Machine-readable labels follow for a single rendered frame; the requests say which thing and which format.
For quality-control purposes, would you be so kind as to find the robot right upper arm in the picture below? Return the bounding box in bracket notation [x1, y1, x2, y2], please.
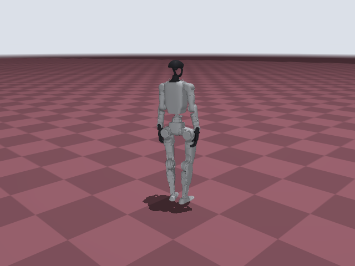
[183, 83, 195, 112]

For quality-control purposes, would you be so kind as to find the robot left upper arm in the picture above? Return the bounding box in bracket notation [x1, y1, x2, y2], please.
[159, 83, 166, 110]

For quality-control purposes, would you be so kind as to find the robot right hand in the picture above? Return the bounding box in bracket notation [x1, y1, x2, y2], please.
[190, 127, 200, 147]

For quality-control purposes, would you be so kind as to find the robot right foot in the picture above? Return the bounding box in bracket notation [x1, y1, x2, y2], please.
[179, 196, 194, 204]

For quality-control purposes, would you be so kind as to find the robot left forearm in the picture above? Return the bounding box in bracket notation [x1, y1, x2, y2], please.
[157, 108, 165, 128]

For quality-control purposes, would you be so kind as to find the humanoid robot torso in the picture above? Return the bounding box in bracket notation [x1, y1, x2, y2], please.
[164, 79, 188, 136]

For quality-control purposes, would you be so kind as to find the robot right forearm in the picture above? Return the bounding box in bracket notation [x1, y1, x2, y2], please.
[190, 105, 200, 131]

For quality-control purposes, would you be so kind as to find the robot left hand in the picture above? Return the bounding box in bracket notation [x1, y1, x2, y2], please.
[158, 124, 164, 143]

